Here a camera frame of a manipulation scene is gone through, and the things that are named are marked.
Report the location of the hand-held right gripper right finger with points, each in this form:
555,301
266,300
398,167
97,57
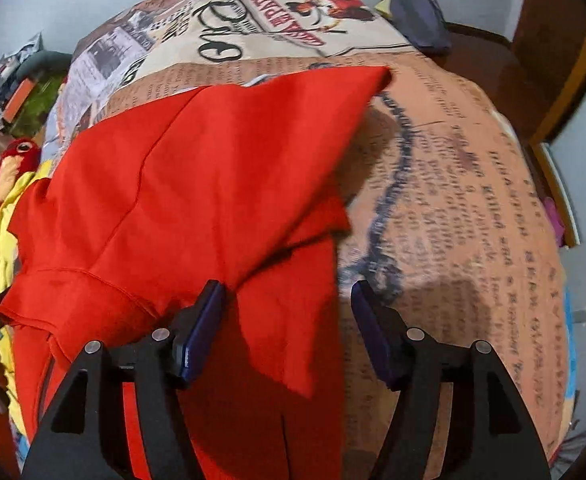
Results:
373,330

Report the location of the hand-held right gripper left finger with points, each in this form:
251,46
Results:
203,330

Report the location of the red zip jacket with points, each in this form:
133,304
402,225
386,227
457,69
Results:
173,185

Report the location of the yellow cloth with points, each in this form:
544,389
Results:
8,240

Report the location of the printed newspaper-pattern blanket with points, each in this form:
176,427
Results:
448,210

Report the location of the red parrot plush toy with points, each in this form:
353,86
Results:
13,170

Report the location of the orange box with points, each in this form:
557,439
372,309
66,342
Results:
18,101

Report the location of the green patterned cloth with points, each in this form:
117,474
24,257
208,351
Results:
43,102

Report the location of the grey neck pillow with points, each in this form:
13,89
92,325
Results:
43,66

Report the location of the pile of clutter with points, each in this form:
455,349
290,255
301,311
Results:
15,57

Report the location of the grey-blue backpack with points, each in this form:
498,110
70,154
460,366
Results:
420,15

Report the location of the brown wooden door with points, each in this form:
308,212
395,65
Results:
553,35

